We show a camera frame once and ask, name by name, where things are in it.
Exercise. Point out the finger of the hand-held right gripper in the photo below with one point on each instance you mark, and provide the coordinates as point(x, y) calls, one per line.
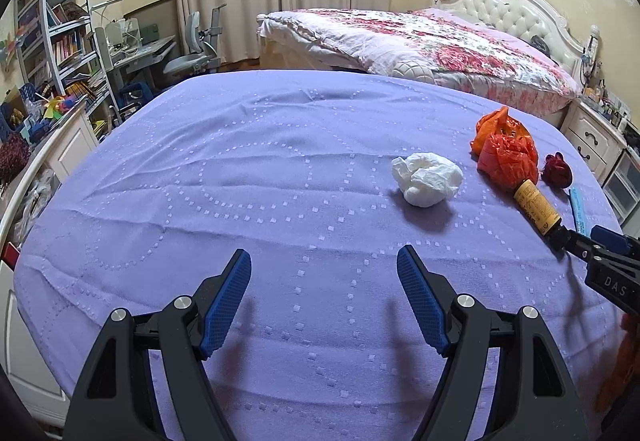
point(585, 248)
point(609, 236)

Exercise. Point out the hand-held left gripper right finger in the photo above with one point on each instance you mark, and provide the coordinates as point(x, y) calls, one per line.
point(420, 301)

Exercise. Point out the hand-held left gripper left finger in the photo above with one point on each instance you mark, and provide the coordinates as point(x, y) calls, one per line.
point(225, 303)

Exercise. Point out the blue packet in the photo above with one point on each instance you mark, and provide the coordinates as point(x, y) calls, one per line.
point(580, 211)

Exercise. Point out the brown bottle with yellow label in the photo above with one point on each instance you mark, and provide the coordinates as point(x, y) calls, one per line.
point(536, 207)

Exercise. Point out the dark red wrapper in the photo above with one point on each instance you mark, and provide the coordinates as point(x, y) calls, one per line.
point(557, 170)

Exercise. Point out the white tissue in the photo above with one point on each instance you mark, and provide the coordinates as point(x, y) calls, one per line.
point(427, 178)

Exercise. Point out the orange plastic bag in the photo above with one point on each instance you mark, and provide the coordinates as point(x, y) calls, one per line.
point(505, 151)

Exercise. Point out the person's right forearm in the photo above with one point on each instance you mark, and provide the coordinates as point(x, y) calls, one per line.
point(622, 361)

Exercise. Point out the clear plastic drawer unit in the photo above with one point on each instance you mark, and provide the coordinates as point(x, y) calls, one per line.
point(625, 186)

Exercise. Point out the white carved nightstand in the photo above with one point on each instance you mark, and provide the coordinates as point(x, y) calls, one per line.
point(592, 138)

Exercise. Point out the cluster of toiletry bottles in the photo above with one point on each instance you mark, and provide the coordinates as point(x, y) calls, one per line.
point(607, 103)

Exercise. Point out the purple dotted table cloth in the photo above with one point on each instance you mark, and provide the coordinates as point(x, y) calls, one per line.
point(225, 171)

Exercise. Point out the dark object on bed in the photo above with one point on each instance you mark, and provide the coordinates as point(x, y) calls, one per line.
point(540, 44)

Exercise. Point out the white low cabinet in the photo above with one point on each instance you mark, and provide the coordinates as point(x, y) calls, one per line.
point(60, 151)

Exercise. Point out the white tufted bed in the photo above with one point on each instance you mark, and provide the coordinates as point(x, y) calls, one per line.
point(520, 11)

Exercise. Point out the grey desk chair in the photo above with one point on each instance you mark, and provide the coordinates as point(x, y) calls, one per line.
point(192, 51)

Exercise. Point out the pink floral quilt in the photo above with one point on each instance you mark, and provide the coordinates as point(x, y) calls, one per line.
point(400, 41)

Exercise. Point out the grey study desk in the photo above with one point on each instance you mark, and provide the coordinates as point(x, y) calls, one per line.
point(140, 53)

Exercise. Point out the white bookshelf with books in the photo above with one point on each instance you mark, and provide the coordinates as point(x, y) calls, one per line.
point(65, 36)

